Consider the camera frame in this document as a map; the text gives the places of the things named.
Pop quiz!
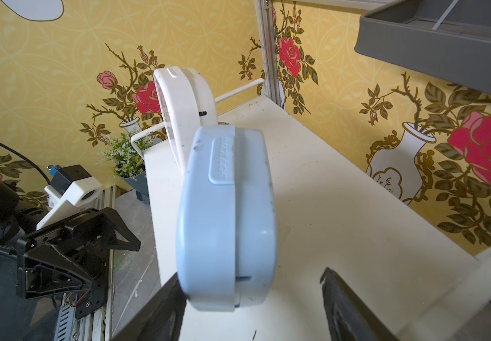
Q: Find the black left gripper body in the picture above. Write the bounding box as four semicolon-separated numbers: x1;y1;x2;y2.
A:
16;207;141;299

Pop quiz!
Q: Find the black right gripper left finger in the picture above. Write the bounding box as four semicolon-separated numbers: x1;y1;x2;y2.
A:
112;273;187;341

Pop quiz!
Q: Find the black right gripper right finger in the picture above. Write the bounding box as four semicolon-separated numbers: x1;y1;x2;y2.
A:
320;267;397;340

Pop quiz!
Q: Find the blue square alarm clock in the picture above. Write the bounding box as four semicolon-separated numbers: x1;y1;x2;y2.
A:
176;125;277;312

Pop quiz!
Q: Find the white square alarm clock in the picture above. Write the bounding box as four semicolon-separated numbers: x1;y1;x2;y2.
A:
153;66;218;173

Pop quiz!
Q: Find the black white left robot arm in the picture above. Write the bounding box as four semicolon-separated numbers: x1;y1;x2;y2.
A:
0;165;141;319

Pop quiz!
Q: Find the white two-tier shelf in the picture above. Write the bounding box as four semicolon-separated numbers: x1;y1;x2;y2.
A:
141;97;491;340

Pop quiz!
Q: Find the potted green plant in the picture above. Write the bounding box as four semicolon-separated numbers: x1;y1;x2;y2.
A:
103;132;150;204

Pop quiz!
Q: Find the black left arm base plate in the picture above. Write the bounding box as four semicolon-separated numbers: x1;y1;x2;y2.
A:
74;252;109;320

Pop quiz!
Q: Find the aluminium slotted base rail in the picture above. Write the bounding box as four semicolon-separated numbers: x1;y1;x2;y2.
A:
53;293;110;340

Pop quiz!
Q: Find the grey wall-mounted tray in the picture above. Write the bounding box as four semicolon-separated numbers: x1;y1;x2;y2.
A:
355;1;491;95

